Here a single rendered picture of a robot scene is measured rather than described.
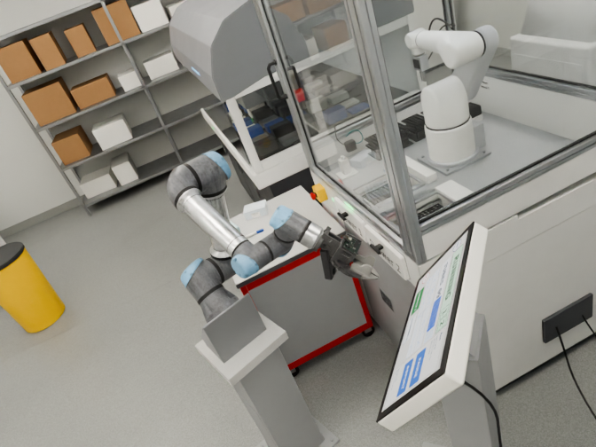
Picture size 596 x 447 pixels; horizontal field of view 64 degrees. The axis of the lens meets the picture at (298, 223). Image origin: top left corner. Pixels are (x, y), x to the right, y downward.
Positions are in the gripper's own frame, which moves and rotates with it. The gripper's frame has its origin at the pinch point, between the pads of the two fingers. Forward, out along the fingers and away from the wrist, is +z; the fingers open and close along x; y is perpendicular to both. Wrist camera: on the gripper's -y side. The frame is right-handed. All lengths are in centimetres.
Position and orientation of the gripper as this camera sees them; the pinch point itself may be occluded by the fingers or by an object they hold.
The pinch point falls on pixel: (373, 277)
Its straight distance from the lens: 144.9
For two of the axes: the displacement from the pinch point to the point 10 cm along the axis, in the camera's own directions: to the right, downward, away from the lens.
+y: 3.3, -6.3, -7.1
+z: 8.6, 5.0, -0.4
